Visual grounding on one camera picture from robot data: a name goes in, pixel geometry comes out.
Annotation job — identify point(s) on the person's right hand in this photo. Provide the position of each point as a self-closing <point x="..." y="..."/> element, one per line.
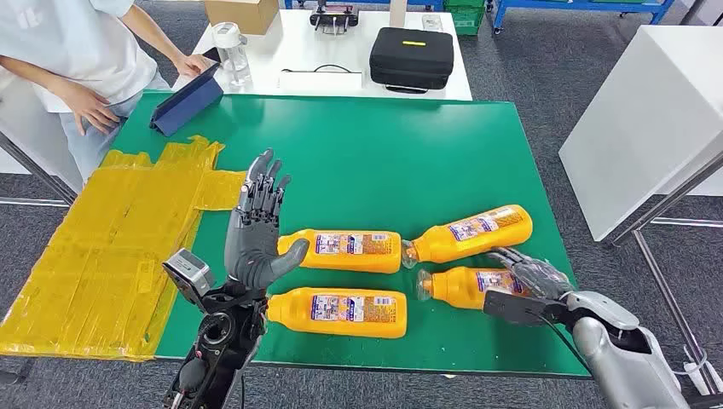
<point x="87" y="104"/>

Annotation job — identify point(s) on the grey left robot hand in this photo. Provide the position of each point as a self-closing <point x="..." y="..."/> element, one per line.
<point x="251" y="248"/>

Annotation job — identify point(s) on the person's left hand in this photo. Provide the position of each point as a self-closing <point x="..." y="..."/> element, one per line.
<point x="192" y="65"/>

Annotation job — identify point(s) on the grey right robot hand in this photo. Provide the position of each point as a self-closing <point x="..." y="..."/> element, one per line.
<point x="542" y="276"/>

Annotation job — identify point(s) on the orange detergent bottle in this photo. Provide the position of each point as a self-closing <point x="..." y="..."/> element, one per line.
<point x="339" y="327"/>
<point x="339" y="261"/>
<point x="474" y="240"/>
<point x="457" y="288"/>

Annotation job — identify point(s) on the person's left forearm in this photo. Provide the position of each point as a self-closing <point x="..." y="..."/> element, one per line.
<point x="158" y="39"/>

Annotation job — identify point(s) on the person's right forearm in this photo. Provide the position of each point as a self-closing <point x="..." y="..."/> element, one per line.
<point x="34" y="73"/>

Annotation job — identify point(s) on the clear water bottle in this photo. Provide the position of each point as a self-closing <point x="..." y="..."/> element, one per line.
<point x="233" y="56"/>

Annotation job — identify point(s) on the blue tablet case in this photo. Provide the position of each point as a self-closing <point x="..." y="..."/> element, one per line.
<point x="186" y="104"/>

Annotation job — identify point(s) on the person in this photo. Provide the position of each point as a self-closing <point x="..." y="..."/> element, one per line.
<point x="73" y="45"/>

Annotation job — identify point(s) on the white side table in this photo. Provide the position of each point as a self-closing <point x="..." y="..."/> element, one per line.
<point x="28" y="130"/>
<point x="649" y="124"/>

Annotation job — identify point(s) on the brown cardboard box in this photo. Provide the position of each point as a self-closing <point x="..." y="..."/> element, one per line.
<point x="240" y="14"/>

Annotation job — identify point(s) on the green table mat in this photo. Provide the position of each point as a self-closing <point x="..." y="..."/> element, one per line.
<point x="367" y="158"/>

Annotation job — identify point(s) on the black controller device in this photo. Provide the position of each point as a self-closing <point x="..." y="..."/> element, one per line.
<point x="333" y="16"/>

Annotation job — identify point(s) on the yellow taped cardboard sheet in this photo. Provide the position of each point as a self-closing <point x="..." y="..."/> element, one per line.
<point x="101" y="254"/>

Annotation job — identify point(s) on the black carrying case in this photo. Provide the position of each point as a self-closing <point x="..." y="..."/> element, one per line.
<point x="412" y="56"/>

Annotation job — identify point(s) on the small clear packet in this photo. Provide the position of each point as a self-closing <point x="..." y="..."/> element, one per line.
<point x="432" y="22"/>

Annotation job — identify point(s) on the green plastic crate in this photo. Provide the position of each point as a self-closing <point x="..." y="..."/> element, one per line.
<point x="466" y="20"/>

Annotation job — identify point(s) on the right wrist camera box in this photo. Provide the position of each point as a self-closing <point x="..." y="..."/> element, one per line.
<point x="514" y="307"/>

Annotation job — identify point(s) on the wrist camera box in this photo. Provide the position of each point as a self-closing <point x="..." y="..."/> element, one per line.
<point x="189" y="274"/>
<point x="514" y="307"/>

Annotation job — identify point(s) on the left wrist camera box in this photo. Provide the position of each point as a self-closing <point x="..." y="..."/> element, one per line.
<point x="189" y="274"/>

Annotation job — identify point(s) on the metal table leg frame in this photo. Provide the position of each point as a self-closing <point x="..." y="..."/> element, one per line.
<point x="667" y="294"/>
<point x="39" y="172"/>

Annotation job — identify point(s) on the grey floor rail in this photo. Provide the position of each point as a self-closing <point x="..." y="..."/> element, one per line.
<point x="34" y="201"/>
<point x="689" y="222"/>

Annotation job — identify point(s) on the beige post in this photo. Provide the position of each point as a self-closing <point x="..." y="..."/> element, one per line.
<point x="398" y="11"/>

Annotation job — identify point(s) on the blue rack frame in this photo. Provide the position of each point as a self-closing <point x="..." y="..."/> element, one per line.
<point x="587" y="5"/>

